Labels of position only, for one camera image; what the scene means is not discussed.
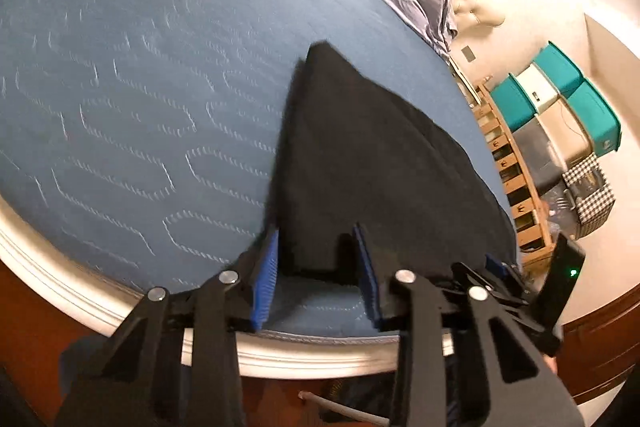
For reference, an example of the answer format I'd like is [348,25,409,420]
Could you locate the white storage box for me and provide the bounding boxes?
[515,63,559,114]

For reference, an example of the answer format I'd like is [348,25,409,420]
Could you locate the teal storage bin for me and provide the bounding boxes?
[489,74,536,131]
[533,41,622,157]

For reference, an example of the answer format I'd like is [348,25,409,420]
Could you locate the black pants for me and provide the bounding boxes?
[269,42,518,282]

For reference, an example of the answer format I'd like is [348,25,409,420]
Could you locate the blue quilted mattress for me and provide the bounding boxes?
[0,0,514,339]

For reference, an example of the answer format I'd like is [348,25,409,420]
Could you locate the clear plastic storage bin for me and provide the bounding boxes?
[513,98,592,187]

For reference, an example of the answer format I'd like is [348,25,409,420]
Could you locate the wooden crib rail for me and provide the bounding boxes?
[473,84,554,272]

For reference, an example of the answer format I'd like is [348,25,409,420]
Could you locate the houndstooth fabric basket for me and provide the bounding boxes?
[562,153,616,239]

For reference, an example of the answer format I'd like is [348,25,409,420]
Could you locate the white nightstand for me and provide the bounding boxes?
[447,56,482,107]

